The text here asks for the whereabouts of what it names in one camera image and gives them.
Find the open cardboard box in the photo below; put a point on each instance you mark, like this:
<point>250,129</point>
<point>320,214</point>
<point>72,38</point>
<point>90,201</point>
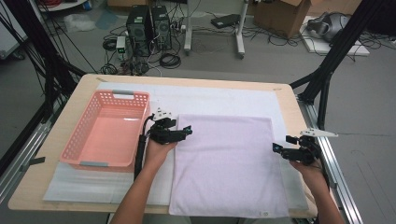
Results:
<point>280,15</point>

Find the white grid mat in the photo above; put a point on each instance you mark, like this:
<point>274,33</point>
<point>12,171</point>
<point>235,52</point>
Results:
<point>218,99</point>

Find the aluminium rail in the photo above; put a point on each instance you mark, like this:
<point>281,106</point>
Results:
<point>35,140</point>
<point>350,211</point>

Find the lilac printed cloth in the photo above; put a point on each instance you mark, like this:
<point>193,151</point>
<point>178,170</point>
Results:
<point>227,168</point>

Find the person's right hand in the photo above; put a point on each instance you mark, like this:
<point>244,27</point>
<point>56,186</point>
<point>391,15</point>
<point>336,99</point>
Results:
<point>311,177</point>

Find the person's left hand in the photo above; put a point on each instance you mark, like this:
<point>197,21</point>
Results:
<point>157,154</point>

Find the black frame strut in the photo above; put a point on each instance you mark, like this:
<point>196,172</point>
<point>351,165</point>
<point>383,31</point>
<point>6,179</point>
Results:
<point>40,40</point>
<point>344,40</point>

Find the teal floor sheet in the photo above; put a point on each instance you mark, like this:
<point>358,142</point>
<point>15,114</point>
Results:
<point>106,19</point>

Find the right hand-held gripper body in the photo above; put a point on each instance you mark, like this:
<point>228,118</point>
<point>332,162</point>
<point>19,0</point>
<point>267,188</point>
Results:
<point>302,155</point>

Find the white foam board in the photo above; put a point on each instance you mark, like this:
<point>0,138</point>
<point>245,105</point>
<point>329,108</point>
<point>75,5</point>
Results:
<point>314,46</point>

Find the clear plastic bag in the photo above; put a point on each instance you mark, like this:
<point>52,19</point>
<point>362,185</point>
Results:
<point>79,22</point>

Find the flat brown cardboard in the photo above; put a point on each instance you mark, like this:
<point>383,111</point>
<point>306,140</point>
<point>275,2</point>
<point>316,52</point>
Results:
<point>336,6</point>

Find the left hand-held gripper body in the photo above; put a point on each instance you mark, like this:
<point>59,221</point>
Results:
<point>162,137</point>

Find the white power adapter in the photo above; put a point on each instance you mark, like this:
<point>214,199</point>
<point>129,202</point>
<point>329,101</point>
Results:
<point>120,43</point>

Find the grey rail bracket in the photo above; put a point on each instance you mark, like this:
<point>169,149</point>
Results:
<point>34,162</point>
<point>333,183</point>

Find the black computer tower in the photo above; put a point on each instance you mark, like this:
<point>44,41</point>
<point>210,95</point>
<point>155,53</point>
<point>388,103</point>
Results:
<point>138,31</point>
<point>162,29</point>

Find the wooden table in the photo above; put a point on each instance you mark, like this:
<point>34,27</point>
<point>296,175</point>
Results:
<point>62,130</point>

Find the white metal stand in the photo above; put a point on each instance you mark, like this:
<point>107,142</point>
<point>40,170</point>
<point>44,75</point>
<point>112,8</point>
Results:
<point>187,37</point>

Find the grey rounded device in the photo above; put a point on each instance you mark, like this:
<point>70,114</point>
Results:
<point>330,26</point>

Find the grey cabinet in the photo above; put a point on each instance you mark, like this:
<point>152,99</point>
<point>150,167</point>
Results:
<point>7,40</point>

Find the pink plastic basket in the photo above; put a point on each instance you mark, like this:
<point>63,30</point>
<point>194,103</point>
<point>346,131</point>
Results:
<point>109,137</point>

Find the black flat device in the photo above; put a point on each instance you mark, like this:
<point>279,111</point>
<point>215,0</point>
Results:
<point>224,20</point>

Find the white round table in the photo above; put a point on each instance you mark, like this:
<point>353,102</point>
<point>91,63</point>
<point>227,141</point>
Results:
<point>62,5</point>

